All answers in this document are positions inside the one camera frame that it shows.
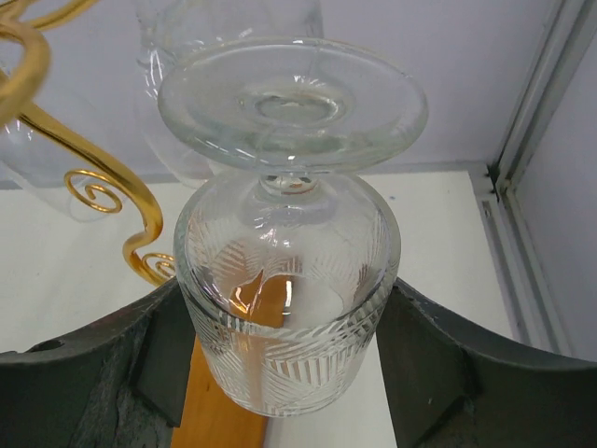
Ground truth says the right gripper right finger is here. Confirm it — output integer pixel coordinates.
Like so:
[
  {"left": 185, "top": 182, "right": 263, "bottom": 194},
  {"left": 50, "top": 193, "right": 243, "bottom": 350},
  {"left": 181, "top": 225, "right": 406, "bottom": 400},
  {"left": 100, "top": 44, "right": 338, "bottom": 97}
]
[{"left": 376, "top": 280, "right": 596, "bottom": 447}]

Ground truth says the right aluminium frame post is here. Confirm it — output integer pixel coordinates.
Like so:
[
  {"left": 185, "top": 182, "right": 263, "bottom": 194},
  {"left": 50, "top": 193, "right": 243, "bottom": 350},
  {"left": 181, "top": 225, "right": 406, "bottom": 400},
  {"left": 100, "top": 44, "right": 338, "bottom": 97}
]
[{"left": 479, "top": 1, "right": 596, "bottom": 360}]

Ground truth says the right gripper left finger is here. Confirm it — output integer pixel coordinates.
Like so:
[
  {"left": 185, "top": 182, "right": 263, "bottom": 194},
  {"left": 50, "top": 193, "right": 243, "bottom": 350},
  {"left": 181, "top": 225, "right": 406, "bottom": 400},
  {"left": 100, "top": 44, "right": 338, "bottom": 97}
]
[{"left": 1, "top": 280, "right": 195, "bottom": 447}]

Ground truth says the wine glass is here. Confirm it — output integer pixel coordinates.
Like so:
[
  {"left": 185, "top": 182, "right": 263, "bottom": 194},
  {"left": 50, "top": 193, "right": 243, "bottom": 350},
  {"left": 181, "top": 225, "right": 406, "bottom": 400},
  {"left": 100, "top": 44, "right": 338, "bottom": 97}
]
[
  {"left": 1, "top": 80, "right": 126, "bottom": 222},
  {"left": 158, "top": 37, "right": 428, "bottom": 417},
  {"left": 133, "top": 0, "right": 324, "bottom": 189}
]

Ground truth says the gold wire glass rack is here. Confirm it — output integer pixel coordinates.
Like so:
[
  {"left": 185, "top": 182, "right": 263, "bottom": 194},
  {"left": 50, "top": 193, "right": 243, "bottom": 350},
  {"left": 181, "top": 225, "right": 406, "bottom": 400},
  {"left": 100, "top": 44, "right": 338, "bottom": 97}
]
[{"left": 1, "top": 1, "right": 175, "bottom": 287}]

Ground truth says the orange wooden rack base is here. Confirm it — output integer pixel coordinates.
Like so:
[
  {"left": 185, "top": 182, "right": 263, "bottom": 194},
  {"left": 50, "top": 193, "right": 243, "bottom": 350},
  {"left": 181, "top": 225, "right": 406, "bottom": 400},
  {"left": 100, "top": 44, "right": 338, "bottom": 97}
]
[{"left": 170, "top": 274, "right": 295, "bottom": 448}]

